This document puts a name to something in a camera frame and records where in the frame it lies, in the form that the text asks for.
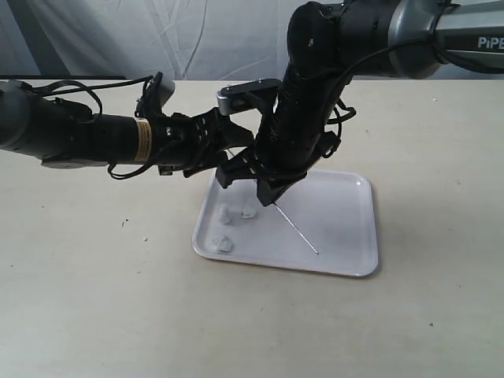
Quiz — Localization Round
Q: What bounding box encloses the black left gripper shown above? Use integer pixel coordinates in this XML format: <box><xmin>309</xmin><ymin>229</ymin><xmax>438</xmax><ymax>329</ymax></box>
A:
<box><xmin>149</xmin><ymin>112</ymin><xmax>254</xmax><ymax>178</ymax></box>

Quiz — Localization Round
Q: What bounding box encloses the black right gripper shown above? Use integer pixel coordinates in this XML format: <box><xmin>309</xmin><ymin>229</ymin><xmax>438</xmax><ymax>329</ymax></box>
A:
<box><xmin>215</xmin><ymin>78</ymin><xmax>341</xmax><ymax>207</ymax></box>

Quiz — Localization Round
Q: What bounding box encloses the white foam piece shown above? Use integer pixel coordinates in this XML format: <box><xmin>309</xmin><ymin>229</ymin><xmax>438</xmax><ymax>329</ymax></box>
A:
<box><xmin>241</xmin><ymin>198</ymin><xmax>258</xmax><ymax>220</ymax></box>
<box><xmin>217</xmin><ymin>205</ymin><xmax>232</xmax><ymax>224</ymax></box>
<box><xmin>210</xmin><ymin>235</ymin><xmax>233</xmax><ymax>253</ymax></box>

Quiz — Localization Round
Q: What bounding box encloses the thin metal skewer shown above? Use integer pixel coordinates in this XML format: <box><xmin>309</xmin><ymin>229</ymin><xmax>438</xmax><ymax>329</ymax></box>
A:
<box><xmin>272</xmin><ymin>202</ymin><xmax>320</xmax><ymax>255</ymax></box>

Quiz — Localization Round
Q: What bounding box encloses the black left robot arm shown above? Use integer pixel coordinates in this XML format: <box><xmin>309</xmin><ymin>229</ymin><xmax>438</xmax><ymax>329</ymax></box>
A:
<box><xmin>1</xmin><ymin>73</ymin><xmax>254</xmax><ymax>180</ymax></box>

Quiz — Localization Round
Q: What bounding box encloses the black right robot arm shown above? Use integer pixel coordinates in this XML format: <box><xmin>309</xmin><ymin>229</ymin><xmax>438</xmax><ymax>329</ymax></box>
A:
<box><xmin>216</xmin><ymin>1</ymin><xmax>503</xmax><ymax>206</ymax></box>

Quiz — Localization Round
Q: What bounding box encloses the white rectangular plastic tray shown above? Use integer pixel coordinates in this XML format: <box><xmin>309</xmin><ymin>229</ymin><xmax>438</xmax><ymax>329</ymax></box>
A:
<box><xmin>192</xmin><ymin>169</ymin><xmax>379</xmax><ymax>277</ymax></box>

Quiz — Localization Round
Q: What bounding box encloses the grey backdrop curtain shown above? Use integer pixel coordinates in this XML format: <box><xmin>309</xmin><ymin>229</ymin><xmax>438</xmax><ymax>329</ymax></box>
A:
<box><xmin>1</xmin><ymin>1</ymin><xmax>297</xmax><ymax>81</ymax></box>

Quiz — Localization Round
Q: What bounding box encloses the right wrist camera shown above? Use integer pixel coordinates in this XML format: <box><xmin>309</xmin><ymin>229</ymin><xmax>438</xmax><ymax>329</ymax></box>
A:
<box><xmin>217</xmin><ymin>79</ymin><xmax>281</xmax><ymax>116</ymax></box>

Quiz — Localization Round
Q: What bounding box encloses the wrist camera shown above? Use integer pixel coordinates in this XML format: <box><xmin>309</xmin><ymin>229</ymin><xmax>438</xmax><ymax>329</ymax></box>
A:
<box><xmin>217</xmin><ymin>79</ymin><xmax>281</xmax><ymax>116</ymax></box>
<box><xmin>135</xmin><ymin>72</ymin><xmax>176</xmax><ymax>118</ymax></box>

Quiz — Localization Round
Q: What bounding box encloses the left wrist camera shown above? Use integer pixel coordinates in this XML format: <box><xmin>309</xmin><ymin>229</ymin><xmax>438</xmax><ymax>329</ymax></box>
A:
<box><xmin>135</xmin><ymin>72</ymin><xmax>176</xmax><ymax>118</ymax></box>

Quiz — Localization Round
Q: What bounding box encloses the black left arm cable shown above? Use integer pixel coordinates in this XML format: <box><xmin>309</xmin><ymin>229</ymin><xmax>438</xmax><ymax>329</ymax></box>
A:
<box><xmin>23</xmin><ymin>74</ymin><xmax>158</xmax><ymax>180</ymax></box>

